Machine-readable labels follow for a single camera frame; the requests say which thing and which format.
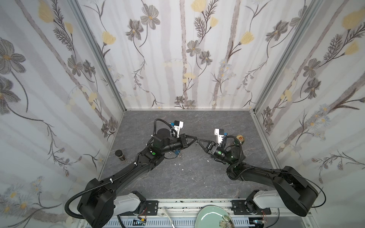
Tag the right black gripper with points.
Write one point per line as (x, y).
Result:
(212, 147)

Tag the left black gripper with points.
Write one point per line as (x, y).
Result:
(183, 141)

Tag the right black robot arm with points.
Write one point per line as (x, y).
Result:
(290, 189)

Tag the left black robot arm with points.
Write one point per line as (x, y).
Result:
(96, 203)

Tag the light green plate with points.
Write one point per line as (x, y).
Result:
(213, 217)

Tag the small dark jar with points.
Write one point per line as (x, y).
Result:
(120, 155)

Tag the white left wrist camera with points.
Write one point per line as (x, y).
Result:
(177, 126)

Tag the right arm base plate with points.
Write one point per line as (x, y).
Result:
(243, 207)

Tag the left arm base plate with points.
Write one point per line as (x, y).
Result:
(148, 208)

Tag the white vented cable duct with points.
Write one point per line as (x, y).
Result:
(176, 222)

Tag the aluminium frame rail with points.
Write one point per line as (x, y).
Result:
(189, 208)

